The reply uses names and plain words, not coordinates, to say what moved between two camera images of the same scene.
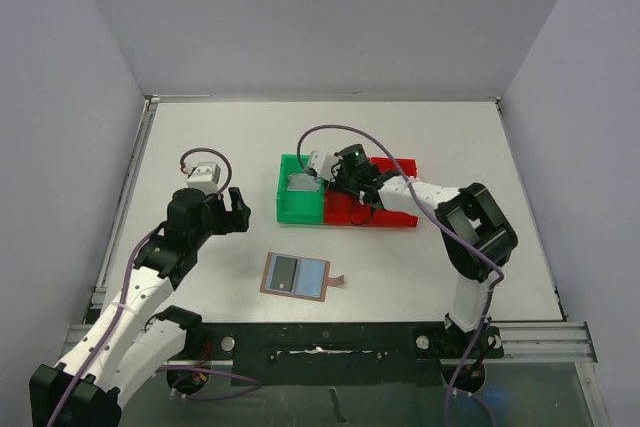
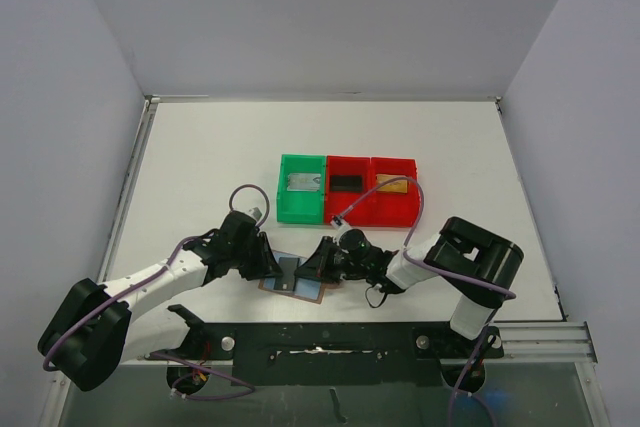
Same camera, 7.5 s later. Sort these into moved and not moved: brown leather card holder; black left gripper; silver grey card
Moved: black left gripper
Not moved: silver grey card; brown leather card holder
